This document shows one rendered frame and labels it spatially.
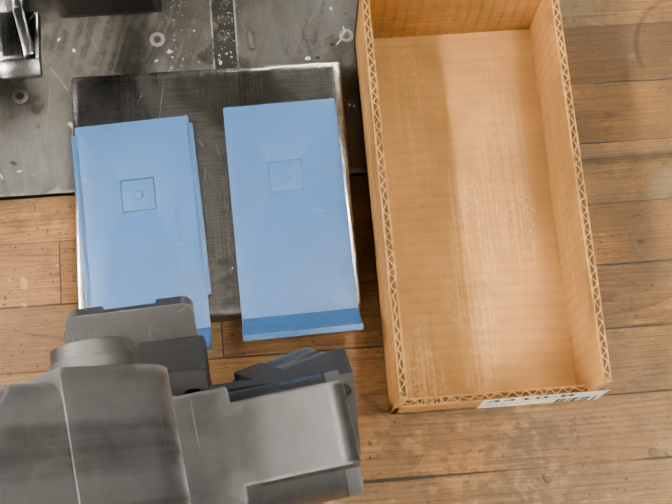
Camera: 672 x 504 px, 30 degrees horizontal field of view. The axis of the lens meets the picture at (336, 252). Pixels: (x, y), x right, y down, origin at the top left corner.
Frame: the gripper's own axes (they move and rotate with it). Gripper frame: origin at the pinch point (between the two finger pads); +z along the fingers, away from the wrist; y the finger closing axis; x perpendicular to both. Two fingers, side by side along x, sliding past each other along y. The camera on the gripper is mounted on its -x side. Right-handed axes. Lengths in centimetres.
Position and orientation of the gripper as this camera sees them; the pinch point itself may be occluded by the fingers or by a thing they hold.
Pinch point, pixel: (147, 346)
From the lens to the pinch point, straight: 74.0
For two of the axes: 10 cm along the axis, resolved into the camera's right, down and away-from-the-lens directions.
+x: -9.9, 1.2, -0.8
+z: -1.1, -2.5, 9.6
